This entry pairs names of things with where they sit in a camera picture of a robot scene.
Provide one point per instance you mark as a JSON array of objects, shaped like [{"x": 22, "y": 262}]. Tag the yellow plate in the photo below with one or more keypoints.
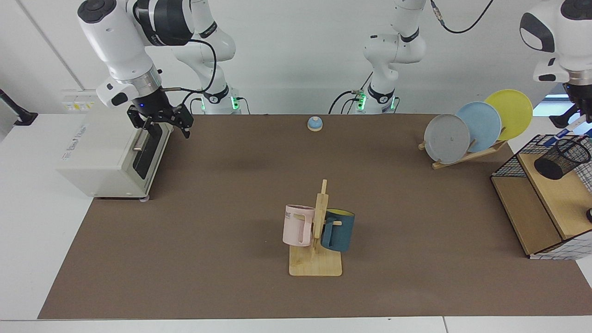
[{"x": 513, "y": 108}]

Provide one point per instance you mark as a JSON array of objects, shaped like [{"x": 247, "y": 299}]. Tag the light blue plate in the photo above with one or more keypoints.
[{"x": 483, "y": 122}]

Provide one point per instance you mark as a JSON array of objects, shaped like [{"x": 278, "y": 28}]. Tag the white wall socket panel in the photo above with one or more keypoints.
[{"x": 78, "y": 99}]

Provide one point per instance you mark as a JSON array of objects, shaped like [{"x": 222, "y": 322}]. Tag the brown table cloth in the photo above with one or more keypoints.
[{"x": 208, "y": 240}]

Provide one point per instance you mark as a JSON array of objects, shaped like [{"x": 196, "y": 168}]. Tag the black mesh pen holder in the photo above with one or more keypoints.
[{"x": 555, "y": 164}]

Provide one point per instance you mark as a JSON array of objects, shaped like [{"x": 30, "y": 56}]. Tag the wooden cup stand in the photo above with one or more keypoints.
[{"x": 315, "y": 266}]

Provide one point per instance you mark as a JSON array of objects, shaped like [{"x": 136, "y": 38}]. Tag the pale toaster oven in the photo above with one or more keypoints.
[{"x": 101, "y": 152}]

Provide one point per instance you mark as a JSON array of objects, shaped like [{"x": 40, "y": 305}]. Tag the small blue round bell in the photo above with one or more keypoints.
[{"x": 315, "y": 124}]

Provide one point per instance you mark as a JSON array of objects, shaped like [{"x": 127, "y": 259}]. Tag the grey plate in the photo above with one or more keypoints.
[{"x": 446, "y": 138}]

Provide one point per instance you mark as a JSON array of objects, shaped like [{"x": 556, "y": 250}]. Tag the blue and white marker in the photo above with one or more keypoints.
[{"x": 571, "y": 128}]

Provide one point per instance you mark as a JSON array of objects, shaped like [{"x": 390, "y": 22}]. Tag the wooden plate rack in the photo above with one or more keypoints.
[{"x": 481, "y": 153}]

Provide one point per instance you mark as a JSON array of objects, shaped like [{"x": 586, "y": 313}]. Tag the black clamp stand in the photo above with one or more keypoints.
[
  {"x": 562, "y": 121},
  {"x": 16, "y": 113}
]

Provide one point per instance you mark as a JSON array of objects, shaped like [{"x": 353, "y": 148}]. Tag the pink cup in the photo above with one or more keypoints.
[{"x": 296, "y": 226}]

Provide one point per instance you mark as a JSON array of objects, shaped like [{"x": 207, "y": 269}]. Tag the dark blue cup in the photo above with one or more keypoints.
[{"x": 340, "y": 233}]

